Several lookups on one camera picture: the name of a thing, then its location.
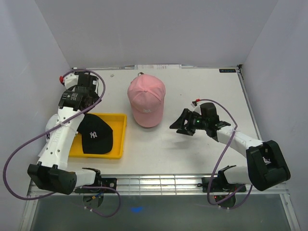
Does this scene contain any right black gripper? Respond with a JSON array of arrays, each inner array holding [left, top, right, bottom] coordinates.
[[169, 108, 208, 136]]

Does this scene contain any black NY baseball cap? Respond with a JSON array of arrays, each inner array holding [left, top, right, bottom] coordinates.
[[77, 114, 113, 154]]

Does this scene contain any pink baseball cap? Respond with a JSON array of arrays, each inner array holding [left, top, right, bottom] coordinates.
[[127, 72, 166, 128]]

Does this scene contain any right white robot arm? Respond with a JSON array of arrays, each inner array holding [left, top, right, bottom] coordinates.
[[170, 103, 291, 191]]

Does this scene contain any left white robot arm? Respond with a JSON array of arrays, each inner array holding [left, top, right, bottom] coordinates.
[[27, 70, 102, 195]]

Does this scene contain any yellow plastic tray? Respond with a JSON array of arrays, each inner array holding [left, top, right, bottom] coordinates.
[[69, 113, 127, 159]]

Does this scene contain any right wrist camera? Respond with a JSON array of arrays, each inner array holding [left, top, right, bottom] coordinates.
[[191, 99, 201, 114]]

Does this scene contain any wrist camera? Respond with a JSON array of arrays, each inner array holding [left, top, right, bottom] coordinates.
[[191, 99, 201, 114], [59, 74, 78, 89]]

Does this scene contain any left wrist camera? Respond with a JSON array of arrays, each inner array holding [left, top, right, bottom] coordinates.
[[59, 74, 78, 89]]

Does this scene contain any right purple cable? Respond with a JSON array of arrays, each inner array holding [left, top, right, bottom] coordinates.
[[196, 98, 253, 210]]

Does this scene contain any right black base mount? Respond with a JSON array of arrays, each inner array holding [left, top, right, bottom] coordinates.
[[196, 177, 241, 193]]

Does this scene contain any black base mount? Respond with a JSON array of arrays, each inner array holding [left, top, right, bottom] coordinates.
[[74, 178, 117, 194], [196, 177, 241, 193]]

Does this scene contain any aluminium front rail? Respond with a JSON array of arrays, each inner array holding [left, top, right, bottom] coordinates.
[[27, 174, 289, 196]]

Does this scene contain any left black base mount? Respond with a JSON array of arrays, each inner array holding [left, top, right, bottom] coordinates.
[[74, 178, 117, 194]]

